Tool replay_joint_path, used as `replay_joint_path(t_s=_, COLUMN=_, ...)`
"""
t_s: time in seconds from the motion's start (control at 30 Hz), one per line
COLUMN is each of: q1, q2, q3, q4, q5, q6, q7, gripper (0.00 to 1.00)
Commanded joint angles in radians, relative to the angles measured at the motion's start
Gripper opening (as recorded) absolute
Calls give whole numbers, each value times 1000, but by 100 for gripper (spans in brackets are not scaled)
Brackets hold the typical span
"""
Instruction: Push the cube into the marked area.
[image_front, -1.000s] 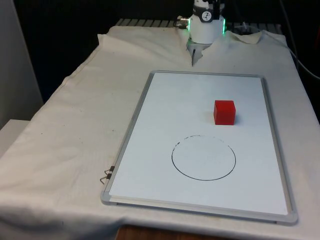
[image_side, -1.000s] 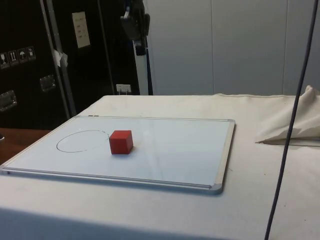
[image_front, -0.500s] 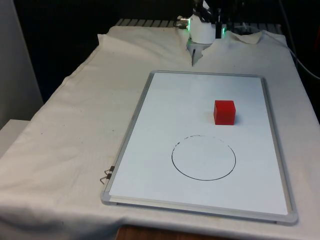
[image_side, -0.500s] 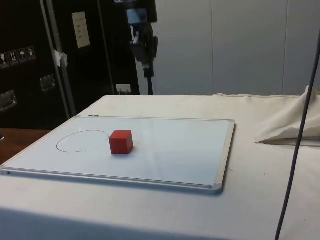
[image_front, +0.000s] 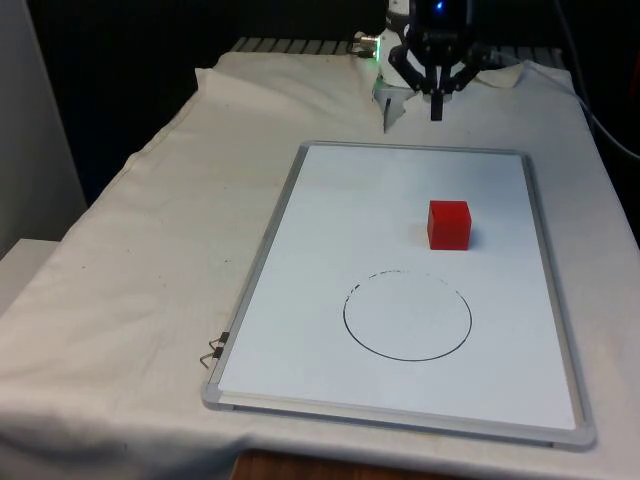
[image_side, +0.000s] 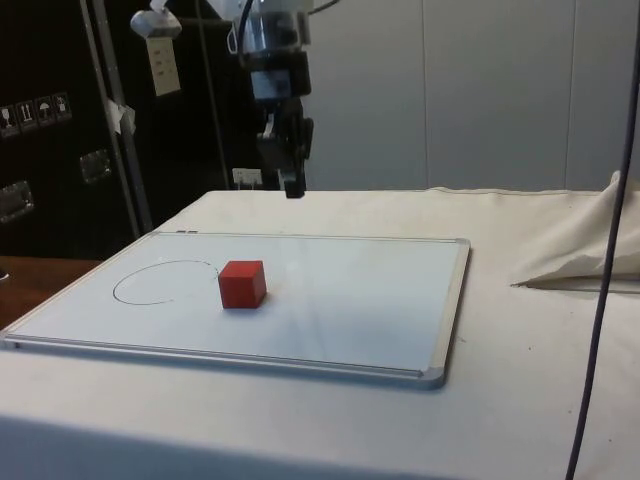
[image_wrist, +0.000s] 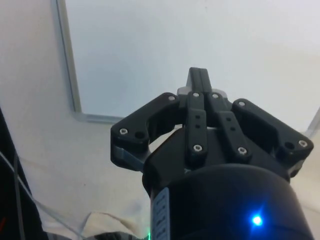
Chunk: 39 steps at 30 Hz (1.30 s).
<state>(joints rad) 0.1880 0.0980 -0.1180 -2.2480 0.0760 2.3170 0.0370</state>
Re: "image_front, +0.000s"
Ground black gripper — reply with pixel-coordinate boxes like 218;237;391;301
388;0;477;121

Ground red cube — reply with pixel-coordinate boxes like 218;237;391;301
427;199;473;250

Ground white whiteboard with metal frame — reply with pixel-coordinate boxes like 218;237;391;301
200;141;597;452

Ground grey ribbed metal frame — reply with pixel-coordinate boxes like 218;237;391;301
232;37;569;69

